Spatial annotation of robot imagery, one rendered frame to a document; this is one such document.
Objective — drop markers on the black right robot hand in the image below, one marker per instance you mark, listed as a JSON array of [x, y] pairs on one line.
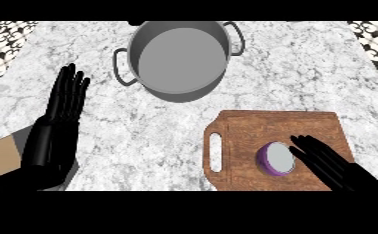
[[330, 164]]

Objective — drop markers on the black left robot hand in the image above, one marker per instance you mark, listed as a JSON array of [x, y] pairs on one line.
[[50, 144]]

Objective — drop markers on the grey metal pot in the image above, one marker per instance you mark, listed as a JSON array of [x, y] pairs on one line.
[[180, 59]]

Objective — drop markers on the brown wooden cutting board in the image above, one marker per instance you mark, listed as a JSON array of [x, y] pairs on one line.
[[246, 144]]

